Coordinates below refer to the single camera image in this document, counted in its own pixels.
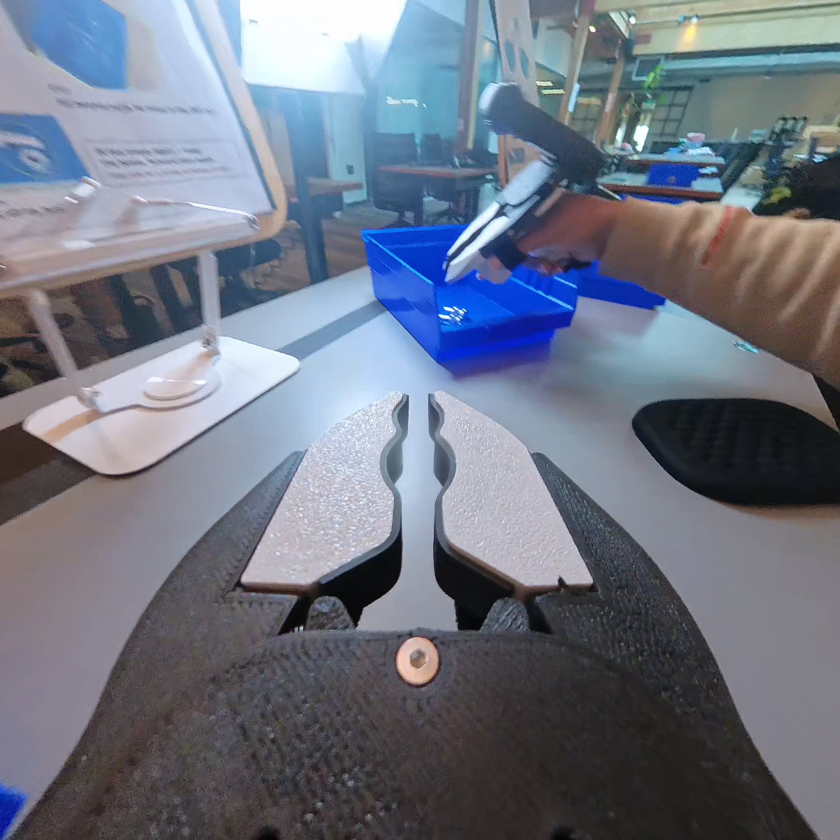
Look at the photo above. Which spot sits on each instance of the blue plastic bin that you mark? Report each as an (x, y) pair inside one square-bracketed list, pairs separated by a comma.
[(672, 173), (8, 817), (617, 289), (407, 282)]

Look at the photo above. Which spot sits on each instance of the black wrist rest pad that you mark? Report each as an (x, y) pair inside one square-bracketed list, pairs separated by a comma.
[(748, 446)]

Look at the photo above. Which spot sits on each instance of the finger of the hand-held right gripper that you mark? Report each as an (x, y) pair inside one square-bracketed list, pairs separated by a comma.
[(492, 223)]

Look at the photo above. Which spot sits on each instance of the white document stand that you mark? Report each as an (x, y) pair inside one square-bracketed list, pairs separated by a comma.
[(197, 407)]

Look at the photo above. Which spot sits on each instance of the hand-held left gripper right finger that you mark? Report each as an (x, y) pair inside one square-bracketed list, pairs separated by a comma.
[(512, 512)]

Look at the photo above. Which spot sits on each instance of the printed instruction sheet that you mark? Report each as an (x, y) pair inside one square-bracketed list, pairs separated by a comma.
[(145, 118)]

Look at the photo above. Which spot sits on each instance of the person's right hand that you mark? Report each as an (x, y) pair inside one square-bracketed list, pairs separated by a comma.
[(571, 230)]

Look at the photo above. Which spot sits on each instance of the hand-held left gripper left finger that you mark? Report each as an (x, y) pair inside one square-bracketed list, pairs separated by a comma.
[(326, 512)]

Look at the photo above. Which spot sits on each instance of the person's right forearm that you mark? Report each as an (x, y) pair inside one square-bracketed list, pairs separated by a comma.
[(735, 269)]

